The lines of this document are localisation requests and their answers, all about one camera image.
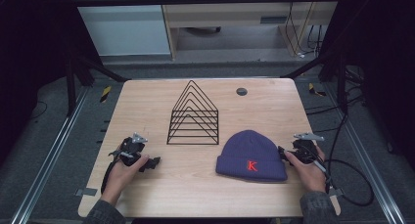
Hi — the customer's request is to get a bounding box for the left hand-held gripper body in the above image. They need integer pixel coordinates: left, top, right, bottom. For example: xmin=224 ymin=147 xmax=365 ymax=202
xmin=109 ymin=131 xmax=149 ymax=168

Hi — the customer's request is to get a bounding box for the light wooden desk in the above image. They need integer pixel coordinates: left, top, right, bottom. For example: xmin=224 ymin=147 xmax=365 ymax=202
xmin=158 ymin=0 xmax=345 ymax=62

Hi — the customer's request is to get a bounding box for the person's left hand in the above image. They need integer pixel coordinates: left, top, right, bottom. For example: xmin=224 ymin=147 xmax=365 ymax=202
xmin=100 ymin=153 xmax=151 ymax=206

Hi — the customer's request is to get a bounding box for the black wire rack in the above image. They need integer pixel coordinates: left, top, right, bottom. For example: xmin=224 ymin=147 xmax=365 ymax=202
xmin=165 ymin=79 xmax=220 ymax=146

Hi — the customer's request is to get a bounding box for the yellow black hazard tape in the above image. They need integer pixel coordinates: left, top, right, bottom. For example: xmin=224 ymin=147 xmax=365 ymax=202
xmin=307 ymin=82 xmax=328 ymax=98
xmin=99 ymin=85 xmax=113 ymax=104

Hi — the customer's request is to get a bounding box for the person's right hand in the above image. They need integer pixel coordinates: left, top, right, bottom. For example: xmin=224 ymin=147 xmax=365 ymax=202
xmin=282 ymin=145 xmax=328 ymax=195

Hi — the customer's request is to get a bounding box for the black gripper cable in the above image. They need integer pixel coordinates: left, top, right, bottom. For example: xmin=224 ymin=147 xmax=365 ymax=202
xmin=100 ymin=158 xmax=119 ymax=195
xmin=324 ymin=103 xmax=375 ymax=207

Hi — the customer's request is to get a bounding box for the grey tape strip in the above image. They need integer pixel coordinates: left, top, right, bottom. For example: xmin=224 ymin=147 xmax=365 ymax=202
xmin=74 ymin=187 xmax=99 ymax=198
xmin=327 ymin=187 xmax=345 ymax=198

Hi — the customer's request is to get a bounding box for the black curtain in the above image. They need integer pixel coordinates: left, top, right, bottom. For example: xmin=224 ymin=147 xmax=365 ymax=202
xmin=318 ymin=0 xmax=415 ymax=173
xmin=0 ymin=0 xmax=103 ymax=159

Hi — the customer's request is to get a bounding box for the white cabinet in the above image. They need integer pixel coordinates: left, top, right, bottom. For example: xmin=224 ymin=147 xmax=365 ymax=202
xmin=68 ymin=0 xmax=172 ymax=58

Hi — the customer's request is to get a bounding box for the bundle of floor cables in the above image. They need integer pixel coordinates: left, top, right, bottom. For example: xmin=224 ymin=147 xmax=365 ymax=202
xmin=284 ymin=1 xmax=325 ymax=60

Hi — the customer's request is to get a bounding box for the aluminium floor rail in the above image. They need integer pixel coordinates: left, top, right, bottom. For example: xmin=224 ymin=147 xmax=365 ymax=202
xmin=9 ymin=86 xmax=90 ymax=224
xmin=326 ymin=82 xmax=407 ymax=224

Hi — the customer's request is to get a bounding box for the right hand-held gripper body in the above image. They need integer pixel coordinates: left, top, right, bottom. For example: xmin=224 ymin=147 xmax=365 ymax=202
xmin=291 ymin=132 xmax=328 ymax=173

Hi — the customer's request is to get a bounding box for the black horizontal frame bar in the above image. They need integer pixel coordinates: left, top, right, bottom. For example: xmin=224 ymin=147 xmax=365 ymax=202
xmin=71 ymin=0 xmax=343 ymax=8

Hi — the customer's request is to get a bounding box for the black metal stand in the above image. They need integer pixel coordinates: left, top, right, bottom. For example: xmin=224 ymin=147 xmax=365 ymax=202
xmin=281 ymin=51 xmax=349 ymax=115
xmin=64 ymin=53 xmax=130 ymax=118

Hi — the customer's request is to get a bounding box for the purple knit beanie hat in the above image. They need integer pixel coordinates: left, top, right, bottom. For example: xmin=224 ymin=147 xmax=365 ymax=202
xmin=214 ymin=129 xmax=289 ymax=183

